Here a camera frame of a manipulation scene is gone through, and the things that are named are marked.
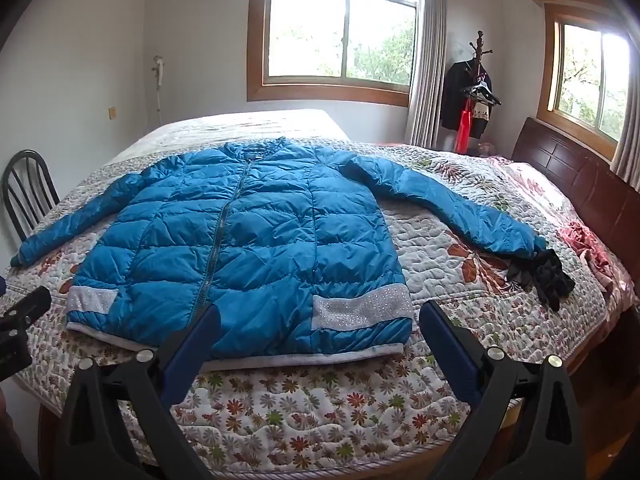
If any black clothes hanger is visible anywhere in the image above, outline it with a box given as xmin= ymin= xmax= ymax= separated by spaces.
xmin=462 ymin=75 xmax=501 ymax=106

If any blue puffer jacket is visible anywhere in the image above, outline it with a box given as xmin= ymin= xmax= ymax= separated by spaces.
xmin=11 ymin=137 xmax=548 ymax=367

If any white wall handset with cable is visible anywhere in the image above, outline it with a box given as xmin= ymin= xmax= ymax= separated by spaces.
xmin=151 ymin=54 xmax=167 ymax=128

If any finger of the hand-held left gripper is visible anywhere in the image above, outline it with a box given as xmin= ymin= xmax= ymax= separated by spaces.
xmin=0 ymin=286 xmax=52 ymax=330

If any dark wooden bed headboard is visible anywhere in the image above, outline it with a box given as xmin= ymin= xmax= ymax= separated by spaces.
xmin=511 ymin=117 xmax=640 ymax=306

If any short grey curtain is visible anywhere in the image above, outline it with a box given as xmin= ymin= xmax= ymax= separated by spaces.
xmin=612 ymin=60 xmax=640 ymax=191

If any red hanging bag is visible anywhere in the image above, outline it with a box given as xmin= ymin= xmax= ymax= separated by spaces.
xmin=455 ymin=97 xmax=473 ymax=153

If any floral quilted bedspread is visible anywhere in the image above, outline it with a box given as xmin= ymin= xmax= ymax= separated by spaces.
xmin=0 ymin=109 xmax=632 ymax=480

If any dark wooden coat rack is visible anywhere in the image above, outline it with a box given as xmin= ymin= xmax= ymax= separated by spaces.
xmin=469 ymin=30 xmax=493 ymax=86

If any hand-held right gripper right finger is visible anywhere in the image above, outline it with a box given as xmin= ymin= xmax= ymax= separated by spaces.
xmin=419 ymin=301 xmax=587 ymax=480

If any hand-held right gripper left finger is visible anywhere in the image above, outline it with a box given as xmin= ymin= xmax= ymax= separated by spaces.
xmin=52 ymin=302 xmax=222 ymax=480

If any small wooden-framed window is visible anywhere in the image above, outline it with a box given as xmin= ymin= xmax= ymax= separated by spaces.
xmin=530 ymin=0 xmax=640 ymax=161

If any black metal chair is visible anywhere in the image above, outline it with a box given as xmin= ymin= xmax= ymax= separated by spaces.
xmin=2 ymin=149 xmax=62 ymax=243

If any long grey curtain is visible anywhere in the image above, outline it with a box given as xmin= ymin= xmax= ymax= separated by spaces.
xmin=404 ymin=0 xmax=448 ymax=147

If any black crumpled cloth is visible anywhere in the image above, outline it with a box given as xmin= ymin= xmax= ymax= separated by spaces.
xmin=507 ymin=249 xmax=576 ymax=311

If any large wooden-framed window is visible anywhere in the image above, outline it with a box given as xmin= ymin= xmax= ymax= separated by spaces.
xmin=247 ymin=0 xmax=456 ymax=108

